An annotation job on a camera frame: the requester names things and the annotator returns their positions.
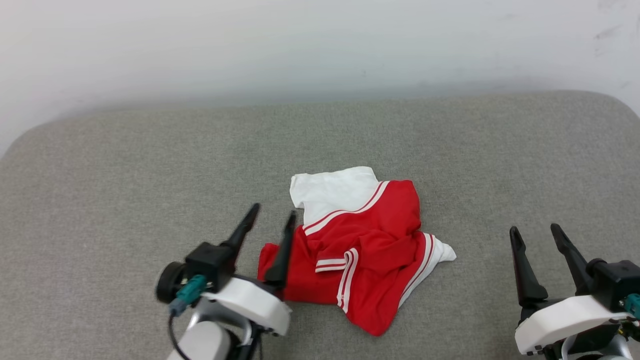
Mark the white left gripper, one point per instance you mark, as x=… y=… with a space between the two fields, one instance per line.
x=255 y=305

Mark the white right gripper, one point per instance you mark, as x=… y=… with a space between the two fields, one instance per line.
x=565 y=320

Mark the red and white jersey garment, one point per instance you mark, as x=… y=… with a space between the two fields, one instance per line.
x=370 y=250

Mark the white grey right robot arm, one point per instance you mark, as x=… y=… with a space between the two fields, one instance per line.
x=610 y=347

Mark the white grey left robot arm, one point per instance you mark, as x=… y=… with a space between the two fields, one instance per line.
x=205 y=342

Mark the grey fabric sofa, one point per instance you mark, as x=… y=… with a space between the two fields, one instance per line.
x=125 y=200

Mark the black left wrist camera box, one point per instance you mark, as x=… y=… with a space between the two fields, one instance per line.
x=210 y=265

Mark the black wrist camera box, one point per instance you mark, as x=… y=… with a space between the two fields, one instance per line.
x=617 y=280
x=210 y=265

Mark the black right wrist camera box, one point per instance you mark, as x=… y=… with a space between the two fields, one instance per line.
x=617 y=280

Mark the teal left camera connector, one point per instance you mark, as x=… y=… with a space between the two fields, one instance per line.
x=190 y=292

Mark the teal camera connector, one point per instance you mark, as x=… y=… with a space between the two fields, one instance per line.
x=190 y=292
x=634 y=305

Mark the teal right camera connector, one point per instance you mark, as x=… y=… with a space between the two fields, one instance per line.
x=634 y=305

